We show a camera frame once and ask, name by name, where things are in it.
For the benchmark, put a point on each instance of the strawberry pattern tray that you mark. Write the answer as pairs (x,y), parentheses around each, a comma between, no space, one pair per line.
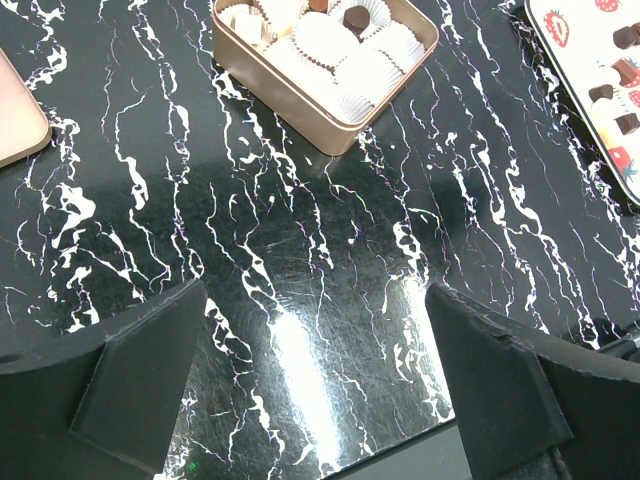
(594,47)

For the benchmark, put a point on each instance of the white paper cup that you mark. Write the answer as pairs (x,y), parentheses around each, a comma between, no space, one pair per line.
(368,73)

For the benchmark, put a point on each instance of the brown tin box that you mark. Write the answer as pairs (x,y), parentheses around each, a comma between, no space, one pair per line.
(285,54)

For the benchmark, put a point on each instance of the brown round chocolate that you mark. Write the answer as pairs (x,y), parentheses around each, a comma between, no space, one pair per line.
(319,6)

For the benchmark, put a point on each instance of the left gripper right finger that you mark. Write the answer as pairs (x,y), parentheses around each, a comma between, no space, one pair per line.
(529,405)

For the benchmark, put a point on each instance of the brown tin lid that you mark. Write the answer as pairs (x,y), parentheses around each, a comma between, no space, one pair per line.
(25,128)

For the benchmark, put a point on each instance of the dark square chocolate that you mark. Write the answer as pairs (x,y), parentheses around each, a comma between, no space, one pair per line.
(628,123)

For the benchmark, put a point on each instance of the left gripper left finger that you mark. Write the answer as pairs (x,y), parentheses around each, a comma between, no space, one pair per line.
(102,402)

